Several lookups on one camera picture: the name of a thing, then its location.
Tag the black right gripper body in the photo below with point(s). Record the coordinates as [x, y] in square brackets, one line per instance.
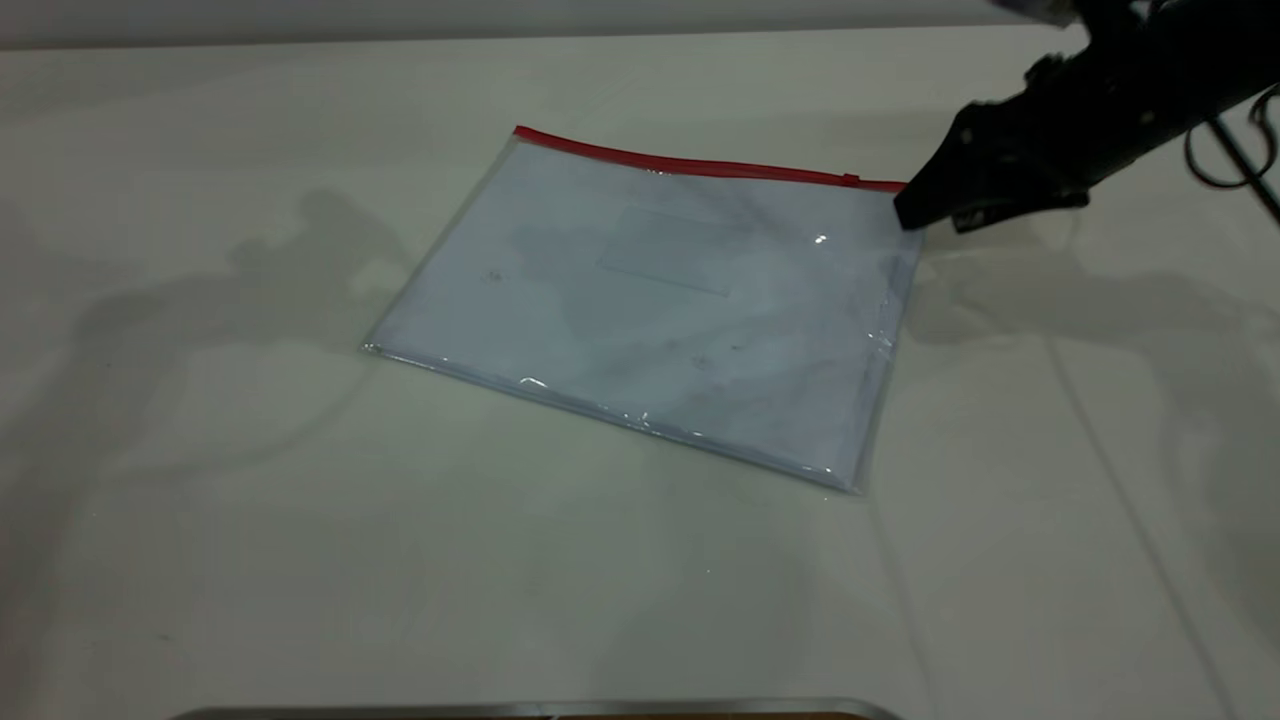
[1080, 120]

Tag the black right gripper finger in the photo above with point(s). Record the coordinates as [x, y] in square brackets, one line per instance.
[1010, 212]
[950, 170]

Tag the clear plastic bag red zipper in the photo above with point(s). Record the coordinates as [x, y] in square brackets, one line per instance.
[640, 320]

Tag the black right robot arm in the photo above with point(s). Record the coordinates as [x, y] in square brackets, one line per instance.
[1200, 50]

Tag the silver metal rim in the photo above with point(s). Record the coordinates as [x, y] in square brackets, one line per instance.
[540, 710]

